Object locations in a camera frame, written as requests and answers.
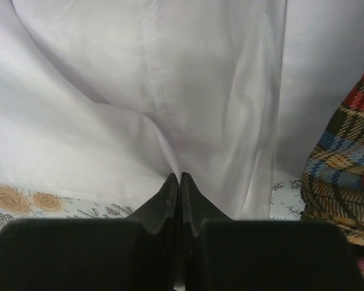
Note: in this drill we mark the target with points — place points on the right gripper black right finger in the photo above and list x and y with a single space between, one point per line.
225 254

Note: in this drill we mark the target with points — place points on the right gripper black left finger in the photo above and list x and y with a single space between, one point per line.
133 253

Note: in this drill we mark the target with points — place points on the white long sleeve shirt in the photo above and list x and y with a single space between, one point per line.
103 99

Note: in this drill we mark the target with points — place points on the red plaid shirt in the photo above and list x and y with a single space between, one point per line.
333 178

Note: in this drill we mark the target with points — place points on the floral table cloth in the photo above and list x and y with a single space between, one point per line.
16 202

